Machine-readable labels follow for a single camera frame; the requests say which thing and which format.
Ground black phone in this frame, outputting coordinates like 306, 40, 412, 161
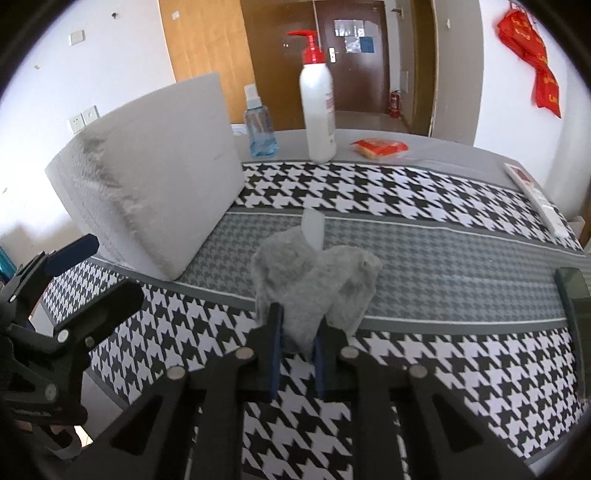
553, 266, 591, 370

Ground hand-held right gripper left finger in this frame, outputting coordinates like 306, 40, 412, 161
92, 302, 285, 480

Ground wooden wardrobe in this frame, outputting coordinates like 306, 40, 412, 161
158, 0, 260, 126

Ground wooden doorway frame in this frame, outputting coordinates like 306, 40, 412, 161
412, 0, 484, 140

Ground dark brown door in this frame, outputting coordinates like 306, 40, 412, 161
315, 0, 393, 114

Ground white wall socket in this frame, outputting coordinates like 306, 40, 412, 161
69, 104, 100, 131

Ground white remote control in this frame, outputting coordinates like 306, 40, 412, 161
503, 162, 570, 239

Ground white foam box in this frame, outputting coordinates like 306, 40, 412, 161
44, 71, 246, 282

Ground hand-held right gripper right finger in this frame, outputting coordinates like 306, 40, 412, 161
313, 318, 525, 480

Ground teal object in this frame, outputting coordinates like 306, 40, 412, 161
0, 244, 17, 280

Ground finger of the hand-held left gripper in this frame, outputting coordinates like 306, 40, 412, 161
8, 233, 99, 324
52, 279, 145, 358

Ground orange snack packet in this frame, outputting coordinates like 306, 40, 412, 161
349, 137, 410, 160

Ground blue spray bottle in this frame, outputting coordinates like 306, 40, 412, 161
243, 84, 279, 158

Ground houndstooth tablecloth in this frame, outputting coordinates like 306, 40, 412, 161
41, 158, 591, 477

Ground grey fluffy cloth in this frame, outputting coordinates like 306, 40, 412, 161
250, 209, 383, 354

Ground red hanging bags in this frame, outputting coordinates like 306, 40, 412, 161
497, 6, 563, 119

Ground white pump bottle red cap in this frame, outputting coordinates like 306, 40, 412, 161
287, 30, 338, 164

